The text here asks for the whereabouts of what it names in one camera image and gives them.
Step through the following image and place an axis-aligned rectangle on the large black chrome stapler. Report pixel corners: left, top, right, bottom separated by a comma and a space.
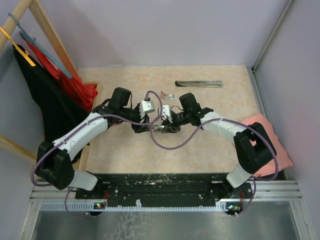
174, 80, 224, 88

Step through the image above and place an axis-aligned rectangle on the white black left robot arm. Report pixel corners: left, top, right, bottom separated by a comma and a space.
31, 87, 155, 199

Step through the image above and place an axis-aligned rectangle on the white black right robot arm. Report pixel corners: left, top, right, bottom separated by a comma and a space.
157, 93, 279, 198

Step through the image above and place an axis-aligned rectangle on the red hanging garment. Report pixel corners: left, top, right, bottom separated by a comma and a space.
25, 40, 98, 112

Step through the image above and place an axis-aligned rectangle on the black hanging garment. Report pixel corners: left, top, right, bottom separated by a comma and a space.
13, 48, 89, 142

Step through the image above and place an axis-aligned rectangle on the pink folded cloth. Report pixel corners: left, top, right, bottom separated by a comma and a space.
238, 113, 294, 178

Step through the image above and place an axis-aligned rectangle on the yellow clothes hanger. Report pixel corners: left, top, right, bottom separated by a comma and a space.
0, 27, 36, 67

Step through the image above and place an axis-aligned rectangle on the teal clothes hanger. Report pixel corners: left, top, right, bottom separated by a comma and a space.
8, 12, 73, 79

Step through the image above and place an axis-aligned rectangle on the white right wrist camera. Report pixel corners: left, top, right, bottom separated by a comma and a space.
158, 105, 173, 123

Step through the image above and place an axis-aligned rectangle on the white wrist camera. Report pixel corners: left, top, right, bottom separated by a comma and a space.
158, 105, 173, 123
139, 100, 155, 118

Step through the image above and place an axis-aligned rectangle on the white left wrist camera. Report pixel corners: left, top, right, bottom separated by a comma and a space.
139, 100, 155, 118

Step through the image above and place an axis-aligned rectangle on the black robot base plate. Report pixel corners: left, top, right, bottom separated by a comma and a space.
75, 173, 253, 208

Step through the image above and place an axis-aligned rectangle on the aluminium rail frame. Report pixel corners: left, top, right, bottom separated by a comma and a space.
19, 173, 315, 240

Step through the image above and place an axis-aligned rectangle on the wooden clothes rack frame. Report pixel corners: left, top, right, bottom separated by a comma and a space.
0, 0, 103, 180

